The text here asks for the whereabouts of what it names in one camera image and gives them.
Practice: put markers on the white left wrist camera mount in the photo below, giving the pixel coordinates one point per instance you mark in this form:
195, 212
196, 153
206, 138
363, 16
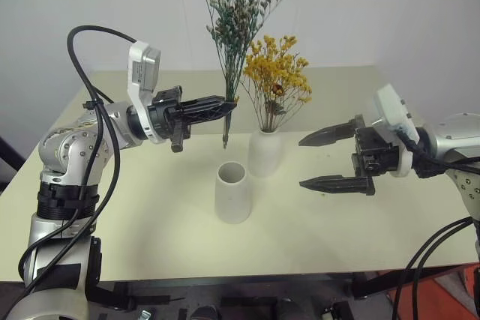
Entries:
135, 72

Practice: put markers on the orange red floor object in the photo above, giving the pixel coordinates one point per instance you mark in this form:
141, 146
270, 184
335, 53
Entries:
446, 297

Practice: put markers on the dark rounded shape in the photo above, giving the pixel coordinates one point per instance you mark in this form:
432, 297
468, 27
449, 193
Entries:
204, 313

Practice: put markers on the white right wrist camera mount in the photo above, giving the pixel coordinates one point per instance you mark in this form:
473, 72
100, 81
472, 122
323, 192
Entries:
392, 108

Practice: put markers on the white rounded ceramic vase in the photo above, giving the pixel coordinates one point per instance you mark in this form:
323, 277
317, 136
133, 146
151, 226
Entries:
265, 153

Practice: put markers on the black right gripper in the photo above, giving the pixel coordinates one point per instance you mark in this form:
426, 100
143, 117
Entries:
375, 155

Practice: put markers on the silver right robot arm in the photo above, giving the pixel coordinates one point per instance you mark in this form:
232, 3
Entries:
453, 136

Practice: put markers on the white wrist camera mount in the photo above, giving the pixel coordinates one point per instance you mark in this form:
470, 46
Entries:
135, 72
392, 108

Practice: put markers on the dark object beside table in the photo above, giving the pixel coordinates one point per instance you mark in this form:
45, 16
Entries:
6, 162

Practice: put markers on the black metal table frame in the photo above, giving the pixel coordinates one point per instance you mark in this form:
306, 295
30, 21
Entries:
262, 284

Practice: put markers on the green dried flower bouquet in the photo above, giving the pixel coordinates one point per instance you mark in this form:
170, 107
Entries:
234, 16

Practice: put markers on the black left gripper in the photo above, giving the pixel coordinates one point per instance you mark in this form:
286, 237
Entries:
163, 117

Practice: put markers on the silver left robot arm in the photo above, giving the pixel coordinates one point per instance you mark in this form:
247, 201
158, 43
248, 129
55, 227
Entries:
71, 147

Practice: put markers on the white tapered ceramic vase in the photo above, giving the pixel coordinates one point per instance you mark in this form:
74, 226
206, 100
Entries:
232, 200

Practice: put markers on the yellow dried flower bouquet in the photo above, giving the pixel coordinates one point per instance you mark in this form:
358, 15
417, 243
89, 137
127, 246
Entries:
277, 69

